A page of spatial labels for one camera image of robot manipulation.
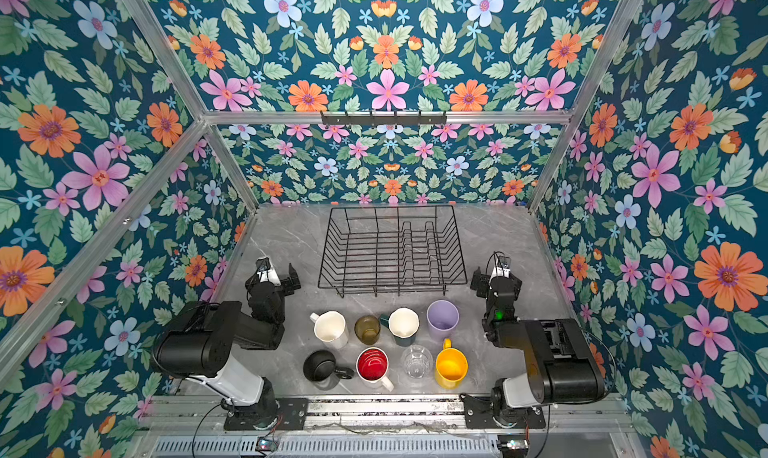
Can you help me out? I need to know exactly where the lilac plastic cup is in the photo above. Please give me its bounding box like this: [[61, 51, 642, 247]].
[[426, 299, 460, 341]]

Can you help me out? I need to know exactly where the cream white mug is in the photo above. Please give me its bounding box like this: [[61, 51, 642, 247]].
[[310, 311, 349, 350]]

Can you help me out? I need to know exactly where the dark green mug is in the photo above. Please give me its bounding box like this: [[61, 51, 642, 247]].
[[379, 307, 420, 347]]

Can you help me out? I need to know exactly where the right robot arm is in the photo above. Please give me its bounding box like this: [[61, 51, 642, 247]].
[[470, 268, 609, 426]]

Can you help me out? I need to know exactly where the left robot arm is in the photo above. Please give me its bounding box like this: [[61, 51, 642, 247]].
[[152, 257, 301, 429]]

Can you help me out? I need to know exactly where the black mug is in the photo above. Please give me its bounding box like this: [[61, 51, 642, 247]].
[[303, 350, 355, 391]]

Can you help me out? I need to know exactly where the yellow mug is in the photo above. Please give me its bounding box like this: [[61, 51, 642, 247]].
[[435, 338, 469, 390]]

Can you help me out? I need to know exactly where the olive green glass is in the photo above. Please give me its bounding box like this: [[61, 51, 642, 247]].
[[354, 315, 381, 346]]

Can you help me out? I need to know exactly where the clear drinking glass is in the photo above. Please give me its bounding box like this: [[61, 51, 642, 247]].
[[401, 344, 433, 380]]

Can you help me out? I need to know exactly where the red white mug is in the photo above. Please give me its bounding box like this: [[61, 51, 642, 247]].
[[355, 347, 394, 392]]

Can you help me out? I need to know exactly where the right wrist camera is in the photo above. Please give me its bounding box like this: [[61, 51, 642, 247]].
[[489, 252, 511, 278]]

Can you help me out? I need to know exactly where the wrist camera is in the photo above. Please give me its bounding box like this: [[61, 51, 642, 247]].
[[489, 252, 511, 278], [255, 256, 281, 286]]

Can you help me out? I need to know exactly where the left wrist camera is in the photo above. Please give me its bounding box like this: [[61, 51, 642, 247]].
[[255, 256, 281, 286]]

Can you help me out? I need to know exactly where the black wire dish rack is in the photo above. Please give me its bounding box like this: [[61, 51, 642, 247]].
[[318, 204, 468, 297]]

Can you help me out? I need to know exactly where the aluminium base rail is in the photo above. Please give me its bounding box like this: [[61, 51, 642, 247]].
[[138, 394, 634, 434]]

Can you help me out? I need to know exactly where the wall hook rail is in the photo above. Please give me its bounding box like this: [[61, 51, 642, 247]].
[[320, 112, 448, 126]]

